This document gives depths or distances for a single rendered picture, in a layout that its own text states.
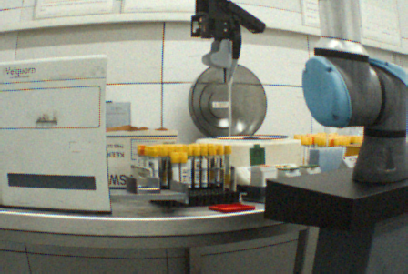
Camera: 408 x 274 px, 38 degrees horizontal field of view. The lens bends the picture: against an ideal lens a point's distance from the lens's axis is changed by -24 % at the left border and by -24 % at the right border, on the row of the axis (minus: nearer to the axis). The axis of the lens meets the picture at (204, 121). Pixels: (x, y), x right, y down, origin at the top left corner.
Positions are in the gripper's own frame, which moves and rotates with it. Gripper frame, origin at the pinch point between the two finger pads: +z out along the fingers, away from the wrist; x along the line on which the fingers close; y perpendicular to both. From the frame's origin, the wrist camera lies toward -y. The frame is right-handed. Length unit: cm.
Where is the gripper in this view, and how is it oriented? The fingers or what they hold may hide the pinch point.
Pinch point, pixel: (229, 76)
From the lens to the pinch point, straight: 156.0
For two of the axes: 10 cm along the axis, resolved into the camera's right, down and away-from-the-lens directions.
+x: 4.8, 0.2, -8.8
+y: -8.8, 0.1, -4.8
